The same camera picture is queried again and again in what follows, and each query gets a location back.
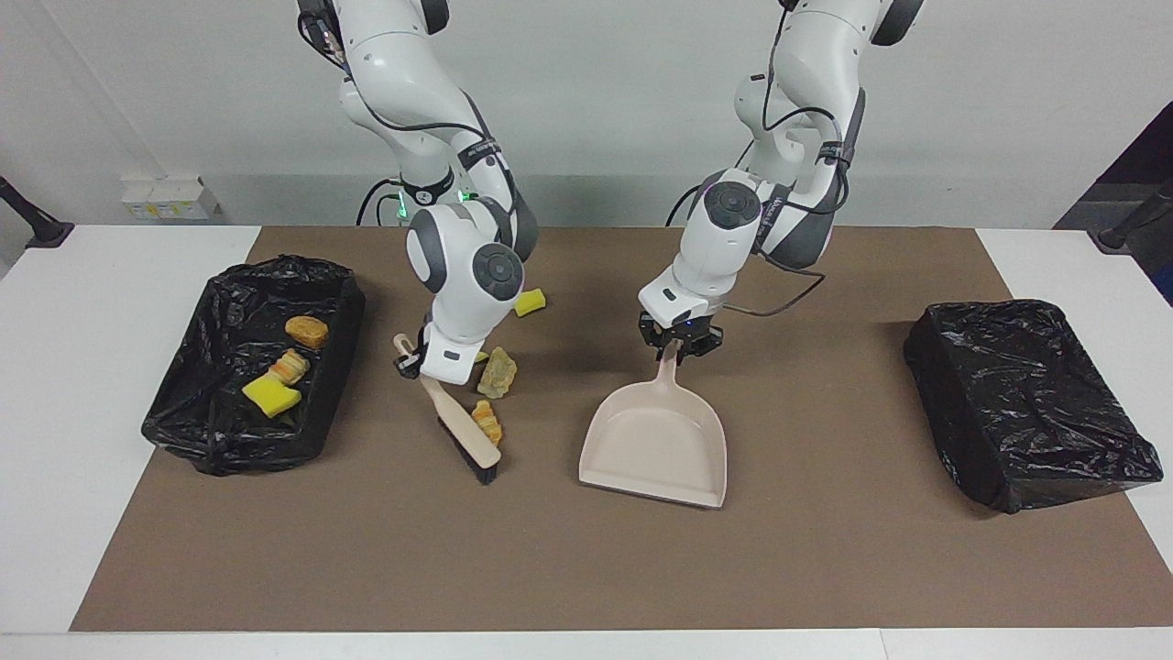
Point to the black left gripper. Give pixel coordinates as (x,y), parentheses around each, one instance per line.
(683,332)

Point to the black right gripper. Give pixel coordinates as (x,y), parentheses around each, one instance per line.
(422,348)

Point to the pale toy bread chunk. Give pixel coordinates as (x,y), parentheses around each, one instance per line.
(498,374)

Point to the beige plastic dustpan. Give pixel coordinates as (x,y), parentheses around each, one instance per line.
(655,440)

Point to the beige hand brush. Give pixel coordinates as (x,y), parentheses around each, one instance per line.
(467,440)

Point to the toy croissant roll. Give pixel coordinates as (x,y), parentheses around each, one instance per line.
(487,423)
(290,367)

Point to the brown toy bread roll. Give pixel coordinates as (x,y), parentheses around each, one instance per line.
(307,330)

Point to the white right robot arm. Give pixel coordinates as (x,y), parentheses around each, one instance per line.
(467,275)

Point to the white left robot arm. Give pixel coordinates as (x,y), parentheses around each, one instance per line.
(724,238)

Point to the bin with black bag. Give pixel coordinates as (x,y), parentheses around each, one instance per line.
(220,312)
(1017,403)

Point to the small yellow sponge piece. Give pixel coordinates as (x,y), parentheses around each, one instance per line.
(531,302)

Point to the brown table mat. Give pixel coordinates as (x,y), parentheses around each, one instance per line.
(641,568)

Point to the black stand pole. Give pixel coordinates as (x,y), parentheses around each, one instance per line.
(37,225)
(1136,215)

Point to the dark background panel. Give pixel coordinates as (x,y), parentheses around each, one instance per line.
(1155,147)

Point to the white wall socket box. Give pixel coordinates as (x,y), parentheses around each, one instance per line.
(169,197)

